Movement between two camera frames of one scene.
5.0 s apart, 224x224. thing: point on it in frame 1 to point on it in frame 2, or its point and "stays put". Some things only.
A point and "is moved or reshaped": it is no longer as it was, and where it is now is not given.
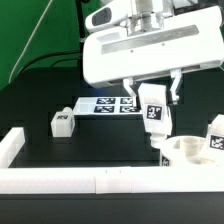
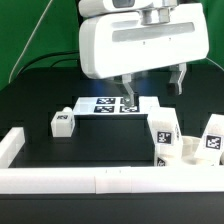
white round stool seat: x=190 y=151 is moved or reshaped
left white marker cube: x=63 y=122 stays put
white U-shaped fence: x=101 y=180 stays put
